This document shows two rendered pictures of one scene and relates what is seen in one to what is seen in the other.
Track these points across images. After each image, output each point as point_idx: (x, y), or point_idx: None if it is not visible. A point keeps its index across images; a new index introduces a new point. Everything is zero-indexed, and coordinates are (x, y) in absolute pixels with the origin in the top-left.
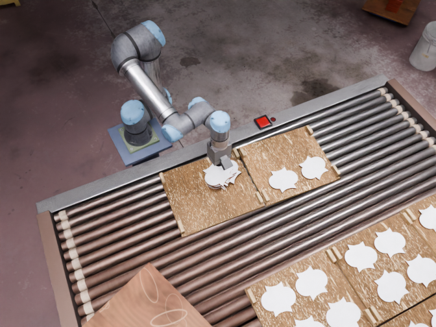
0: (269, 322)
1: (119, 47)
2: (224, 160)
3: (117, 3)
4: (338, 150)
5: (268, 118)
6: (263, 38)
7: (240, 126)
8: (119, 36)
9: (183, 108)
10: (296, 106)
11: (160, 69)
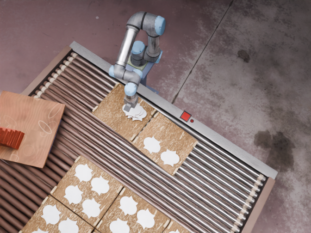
0: (71, 174)
1: (134, 16)
2: (127, 106)
3: None
4: (193, 167)
5: (191, 118)
6: (299, 88)
7: (175, 106)
8: (141, 12)
9: (207, 72)
10: (210, 130)
11: (225, 44)
